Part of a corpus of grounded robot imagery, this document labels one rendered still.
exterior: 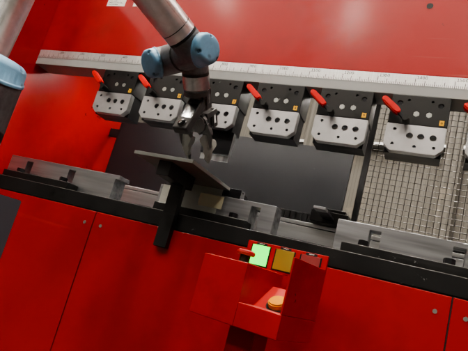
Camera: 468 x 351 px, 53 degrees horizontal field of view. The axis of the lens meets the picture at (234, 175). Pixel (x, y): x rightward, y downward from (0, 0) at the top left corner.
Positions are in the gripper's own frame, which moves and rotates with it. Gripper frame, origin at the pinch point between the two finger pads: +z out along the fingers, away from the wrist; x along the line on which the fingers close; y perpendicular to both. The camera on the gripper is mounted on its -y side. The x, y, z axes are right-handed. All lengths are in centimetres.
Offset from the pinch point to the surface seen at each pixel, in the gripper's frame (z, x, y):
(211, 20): -35, 13, 37
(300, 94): -16.2, -24.1, 21.5
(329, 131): -8.1, -35.1, 14.3
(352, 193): 393, 100, 780
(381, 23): -35, -43, 38
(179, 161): -6.9, -5.1, -17.3
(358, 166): 348, 99, 818
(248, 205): 11.7, -16.4, -0.5
